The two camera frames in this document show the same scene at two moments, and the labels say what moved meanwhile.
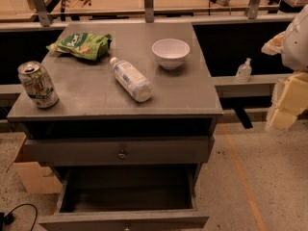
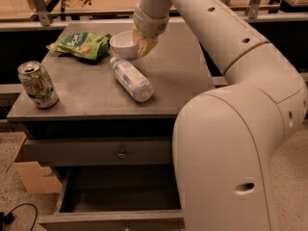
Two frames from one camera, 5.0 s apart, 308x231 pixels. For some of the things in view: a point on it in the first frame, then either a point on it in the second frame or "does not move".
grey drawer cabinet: (126, 115) does not move
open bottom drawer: (125, 198) does not move
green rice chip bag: (89, 45) does not move
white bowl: (170, 52) -> (123, 45)
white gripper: (296, 45) -> (151, 24)
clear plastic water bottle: (132, 80) does not move
